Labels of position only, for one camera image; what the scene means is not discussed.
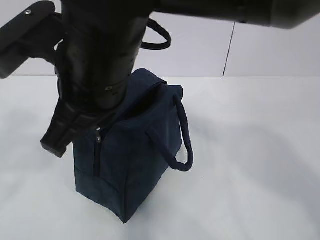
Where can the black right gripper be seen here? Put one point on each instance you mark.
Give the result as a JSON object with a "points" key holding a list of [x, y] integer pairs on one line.
{"points": [[102, 39]]}

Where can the navy blue fabric bag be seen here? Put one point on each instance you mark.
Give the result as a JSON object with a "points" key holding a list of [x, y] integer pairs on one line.
{"points": [[118, 165]]}

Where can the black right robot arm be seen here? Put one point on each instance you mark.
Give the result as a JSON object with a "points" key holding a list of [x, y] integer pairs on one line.
{"points": [[282, 14]]}

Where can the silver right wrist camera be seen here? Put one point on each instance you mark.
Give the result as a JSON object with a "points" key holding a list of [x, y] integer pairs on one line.
{"points": [[31, 34]]}

